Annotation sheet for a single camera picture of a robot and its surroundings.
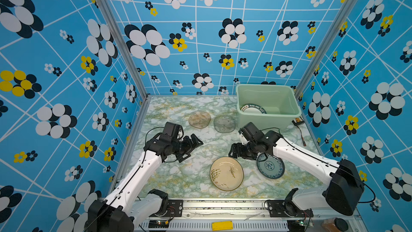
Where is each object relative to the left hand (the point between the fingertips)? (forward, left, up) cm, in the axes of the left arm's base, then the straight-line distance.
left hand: (200, 146), depth 77 cm
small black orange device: (+26, -63, -15) cm, 70 cm away
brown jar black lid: (-30, -54, -8) cm, 62 cm away
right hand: (-2, -18, -5) cm, 19 cm away
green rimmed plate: (+35, -32, -12) cm, 49 cm away
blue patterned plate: (-4, -38, -16) cm, 42 cm away
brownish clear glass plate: (+27, +2, -15) cm, 32 cm away
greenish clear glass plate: (+23, -14, -14) cm, 30 cm away
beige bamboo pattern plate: (-7, -14, -17) cm, 23 cm away
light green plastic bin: (+36, -45, -11) cm, 59 cm away
